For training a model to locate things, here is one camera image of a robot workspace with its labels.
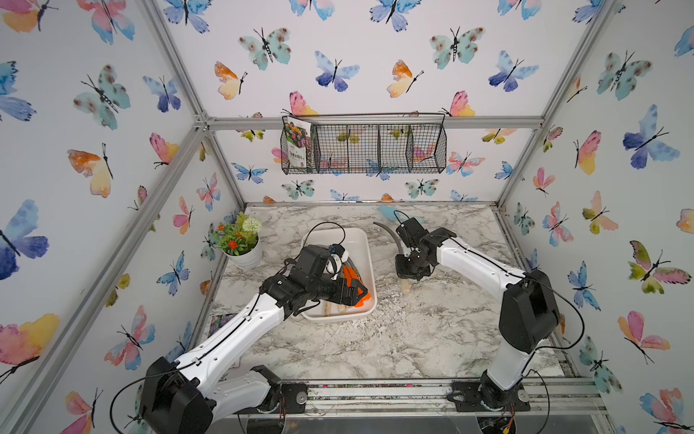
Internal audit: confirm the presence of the flower seed packet on table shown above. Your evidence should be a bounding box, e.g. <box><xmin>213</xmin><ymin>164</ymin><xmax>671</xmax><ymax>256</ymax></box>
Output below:
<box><xmin>209</xmin><ymin>314</ymin><xmax>235</xmax><ymax>336</ymax></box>

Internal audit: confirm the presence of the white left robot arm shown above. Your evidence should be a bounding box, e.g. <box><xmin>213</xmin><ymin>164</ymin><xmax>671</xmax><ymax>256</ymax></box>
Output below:
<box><xmin>138</xmin><ymin>244</ymin><xmax>369</xmax><ymax>433</ymax></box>

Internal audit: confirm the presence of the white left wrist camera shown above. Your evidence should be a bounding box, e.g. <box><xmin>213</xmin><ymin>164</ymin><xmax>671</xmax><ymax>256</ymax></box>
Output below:
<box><xmin>325</xmin><ymin>244</ymin><xmax>349</xmax><ymax>280</ymax></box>

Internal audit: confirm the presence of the white plastic storage tray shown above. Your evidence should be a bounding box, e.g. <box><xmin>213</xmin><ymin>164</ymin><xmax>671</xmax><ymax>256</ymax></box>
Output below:
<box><xmin>302</xmin><ymin>228</ymin><xmax>378</xmax><ymax>323</ymax></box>

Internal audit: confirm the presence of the black wire wall basket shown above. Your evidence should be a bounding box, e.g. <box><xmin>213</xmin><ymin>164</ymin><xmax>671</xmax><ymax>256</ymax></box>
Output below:
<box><xmin>280</xmin><ymin>112</ymin><xmax>447</xmax><ymax>176</ymax></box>

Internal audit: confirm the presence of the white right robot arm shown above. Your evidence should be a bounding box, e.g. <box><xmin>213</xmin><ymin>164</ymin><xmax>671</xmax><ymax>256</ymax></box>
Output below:
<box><xmin>395</xmin><ymin>218</ymin><xmax>560</xmax><ymax>410</ymax></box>

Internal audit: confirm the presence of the potted artificial flower plant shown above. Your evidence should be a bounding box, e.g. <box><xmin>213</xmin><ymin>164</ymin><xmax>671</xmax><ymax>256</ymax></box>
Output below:
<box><xmin>213</xmin><ymin>213</ymin><xmax>262</xmax><ymax>269</ymax></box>

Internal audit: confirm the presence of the light blue plastic trowel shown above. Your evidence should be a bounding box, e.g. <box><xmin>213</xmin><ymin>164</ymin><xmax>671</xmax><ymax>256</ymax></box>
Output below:
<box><xmin>379</xmin><ymin>205</ymin><xmax>410</xmax><ymax>224</ymax></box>

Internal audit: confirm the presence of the yellow label wooden sickle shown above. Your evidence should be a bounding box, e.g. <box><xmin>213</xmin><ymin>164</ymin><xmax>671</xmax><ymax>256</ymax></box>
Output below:
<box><xmin>373</xmin><ymin>222</ymin><xmax>411</xmax><ymax>294</ymax></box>

